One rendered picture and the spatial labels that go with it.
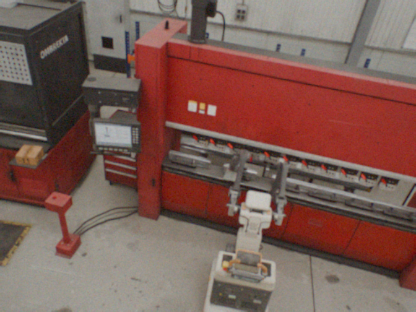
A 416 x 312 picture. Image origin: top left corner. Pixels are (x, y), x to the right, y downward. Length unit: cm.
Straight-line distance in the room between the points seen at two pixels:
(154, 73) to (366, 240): 294
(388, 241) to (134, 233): 293
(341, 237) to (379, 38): 461
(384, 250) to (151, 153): 284
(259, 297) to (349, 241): 147
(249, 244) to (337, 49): 525
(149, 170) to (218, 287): 155
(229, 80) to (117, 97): 107
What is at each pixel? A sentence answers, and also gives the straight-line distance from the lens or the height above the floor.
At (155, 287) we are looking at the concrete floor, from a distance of 418.
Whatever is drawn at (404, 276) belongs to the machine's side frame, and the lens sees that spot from 492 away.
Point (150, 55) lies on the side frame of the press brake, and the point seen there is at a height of 221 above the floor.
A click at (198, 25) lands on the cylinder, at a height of 247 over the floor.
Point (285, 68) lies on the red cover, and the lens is 342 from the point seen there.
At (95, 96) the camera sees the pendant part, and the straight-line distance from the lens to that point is 354.
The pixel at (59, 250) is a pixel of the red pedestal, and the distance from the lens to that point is 452.
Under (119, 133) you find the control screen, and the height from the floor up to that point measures 147.
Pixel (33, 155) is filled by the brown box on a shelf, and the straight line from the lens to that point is 414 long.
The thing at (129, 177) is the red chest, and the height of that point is 28.
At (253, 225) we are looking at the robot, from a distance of 332.
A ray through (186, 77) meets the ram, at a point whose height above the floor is 196.
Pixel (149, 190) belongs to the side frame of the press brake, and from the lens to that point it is 442.
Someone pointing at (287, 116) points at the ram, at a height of 177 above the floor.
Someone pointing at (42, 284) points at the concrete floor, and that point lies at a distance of 439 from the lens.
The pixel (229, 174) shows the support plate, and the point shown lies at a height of 100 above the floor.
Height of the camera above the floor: 353
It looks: 37 degrees down
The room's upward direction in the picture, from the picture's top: 7 degrees clockwise
